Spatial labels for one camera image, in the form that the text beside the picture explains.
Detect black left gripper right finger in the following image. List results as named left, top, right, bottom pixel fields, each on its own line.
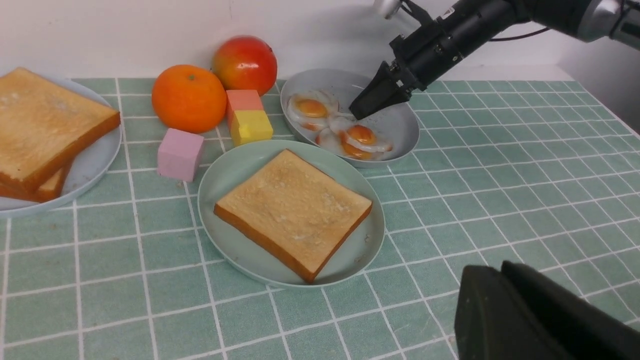
left=502, top=260, right=640, bottom=360

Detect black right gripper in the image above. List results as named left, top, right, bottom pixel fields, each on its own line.
left=349, top=0, right=530, bottom=120

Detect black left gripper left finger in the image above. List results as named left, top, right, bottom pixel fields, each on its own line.
left=454, top=265, right=575, bottom=360

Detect toast slice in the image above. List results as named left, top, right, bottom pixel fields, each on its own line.
left=0, top=67, right=121, bottom=192
left=214, top=149, right=373, bottom=284
left=0, top=161, right=73, bottom=203

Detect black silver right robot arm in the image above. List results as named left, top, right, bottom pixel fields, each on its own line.
left=349, top=0, right=640, bottom=120

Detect grey egg plate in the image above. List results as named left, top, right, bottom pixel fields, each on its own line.
left=279, top=68, right=419, bottom=168

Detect front fried egg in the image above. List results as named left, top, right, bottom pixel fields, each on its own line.
left=315, top=124, right=394, bottom=161

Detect fried egg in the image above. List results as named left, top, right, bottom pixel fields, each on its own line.
left=285, top=89, right=339, bottom=132
left=315, top=124, right=394, bottom=161

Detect back left fried egg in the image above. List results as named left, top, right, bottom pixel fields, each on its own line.
left=285, top=89, right=339, bottom=132

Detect pink yellow block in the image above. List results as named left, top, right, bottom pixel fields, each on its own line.
left=226, top=89, right=274, bottom=147

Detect orange fruit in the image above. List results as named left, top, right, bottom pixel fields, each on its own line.
left=151, top=64, right=227, bottom=133

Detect pink cube block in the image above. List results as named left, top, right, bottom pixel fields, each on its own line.
left=157, top=128, right=205, bottom=183

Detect green empty plate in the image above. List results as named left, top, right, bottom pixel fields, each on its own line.
left=198, top=140, right=386, bottom=289

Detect pale blue bread plate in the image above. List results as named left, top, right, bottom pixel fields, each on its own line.
left=1, top=72, right=122, bottom=219

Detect black cable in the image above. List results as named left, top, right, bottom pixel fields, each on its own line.
left=487, top=27, right=551, bottom=42

